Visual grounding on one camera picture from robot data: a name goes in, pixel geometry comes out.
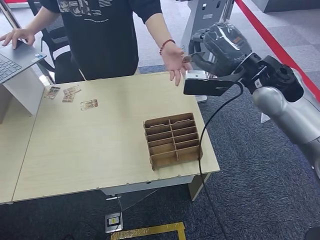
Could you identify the metal floor socket box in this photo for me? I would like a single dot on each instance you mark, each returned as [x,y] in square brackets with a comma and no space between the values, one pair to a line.
[113,222]

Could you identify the white laptop stand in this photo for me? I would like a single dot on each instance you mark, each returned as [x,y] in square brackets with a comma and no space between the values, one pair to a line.
[25,89]

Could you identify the person's left forearm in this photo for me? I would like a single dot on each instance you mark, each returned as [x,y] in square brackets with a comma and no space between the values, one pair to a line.
[157,28]

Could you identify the grey kiosk stand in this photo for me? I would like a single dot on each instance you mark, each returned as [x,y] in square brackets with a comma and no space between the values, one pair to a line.
[200,20]

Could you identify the person's left hand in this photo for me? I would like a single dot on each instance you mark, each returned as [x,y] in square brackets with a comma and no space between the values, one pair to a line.
[173,59]

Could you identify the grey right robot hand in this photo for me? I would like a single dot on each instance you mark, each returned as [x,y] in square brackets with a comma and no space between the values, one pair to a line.
[222,49]

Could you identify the clear triangular floor piece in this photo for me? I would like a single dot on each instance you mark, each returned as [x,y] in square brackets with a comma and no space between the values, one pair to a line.
[263,119]

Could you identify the grey laptop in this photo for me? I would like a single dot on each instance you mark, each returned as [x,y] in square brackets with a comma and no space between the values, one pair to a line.
[20,58]

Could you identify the black chair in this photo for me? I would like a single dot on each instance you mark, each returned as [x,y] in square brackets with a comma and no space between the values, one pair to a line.
[62,71]

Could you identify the person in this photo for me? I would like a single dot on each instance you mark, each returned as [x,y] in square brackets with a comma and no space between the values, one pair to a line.
[100,39]

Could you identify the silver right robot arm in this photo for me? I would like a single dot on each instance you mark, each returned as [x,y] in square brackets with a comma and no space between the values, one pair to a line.
[287,112]

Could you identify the red barrier belt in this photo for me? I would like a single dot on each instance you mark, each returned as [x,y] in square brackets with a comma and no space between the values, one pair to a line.
[275,46]

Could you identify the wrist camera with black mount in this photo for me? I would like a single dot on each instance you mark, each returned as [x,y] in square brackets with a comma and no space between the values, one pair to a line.
[207,86]

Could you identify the brown wooden card organizer tray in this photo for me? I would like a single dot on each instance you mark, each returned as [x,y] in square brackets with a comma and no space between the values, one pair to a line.
[162,145]

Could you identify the person's right forearm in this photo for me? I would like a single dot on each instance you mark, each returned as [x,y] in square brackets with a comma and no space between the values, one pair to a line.
[40,21]

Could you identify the person's right hand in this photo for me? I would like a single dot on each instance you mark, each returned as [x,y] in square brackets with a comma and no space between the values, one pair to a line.
[18,34]

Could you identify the dark grey low platform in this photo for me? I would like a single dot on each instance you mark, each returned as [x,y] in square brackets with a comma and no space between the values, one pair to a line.
[287,5]

